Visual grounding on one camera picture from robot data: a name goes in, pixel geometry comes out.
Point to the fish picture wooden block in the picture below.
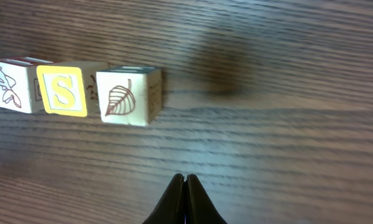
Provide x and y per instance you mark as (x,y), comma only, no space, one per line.
(19,86)

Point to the yellow S wooden block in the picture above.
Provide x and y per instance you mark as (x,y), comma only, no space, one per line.
(70,88)

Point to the leaf picture wooden block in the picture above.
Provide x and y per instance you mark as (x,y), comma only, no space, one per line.
(130,95)

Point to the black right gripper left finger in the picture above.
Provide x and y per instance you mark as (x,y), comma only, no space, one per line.
(171,206)

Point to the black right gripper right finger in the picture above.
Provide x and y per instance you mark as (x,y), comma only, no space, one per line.
(199,207)

